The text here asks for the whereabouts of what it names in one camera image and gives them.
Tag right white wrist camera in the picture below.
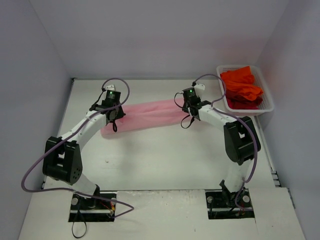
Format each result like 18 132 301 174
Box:
192 82 206 92

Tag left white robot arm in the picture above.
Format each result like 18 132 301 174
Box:
42 89 125 210

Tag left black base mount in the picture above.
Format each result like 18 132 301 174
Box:
68 194 116 223

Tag orange t shirt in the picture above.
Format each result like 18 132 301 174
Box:
220 66 264 102

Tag dark red t shirt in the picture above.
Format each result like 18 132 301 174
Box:
226 97 263 110

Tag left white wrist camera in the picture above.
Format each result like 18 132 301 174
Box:
101 84 117 92

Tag white plastic basket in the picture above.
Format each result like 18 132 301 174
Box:
216 64 274 116

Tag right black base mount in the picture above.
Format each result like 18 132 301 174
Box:
205 188 255 220

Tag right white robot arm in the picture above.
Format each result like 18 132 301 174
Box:
181 87 261 206

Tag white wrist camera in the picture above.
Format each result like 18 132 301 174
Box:
192 82 206 92
101 84 117 92

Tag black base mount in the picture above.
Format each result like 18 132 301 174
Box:
205 188 255 220
68 194 116 223

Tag thin black cable loop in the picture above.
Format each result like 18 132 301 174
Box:
71 207 88 238

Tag pink t shirt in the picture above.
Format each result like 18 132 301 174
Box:
115 99 187 134

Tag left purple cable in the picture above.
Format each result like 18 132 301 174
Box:
20 77 135 218

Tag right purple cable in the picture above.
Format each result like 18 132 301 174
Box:
191 73 258 209

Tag purple cable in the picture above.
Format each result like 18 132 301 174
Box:
20 77 135 218
191 73 258 209

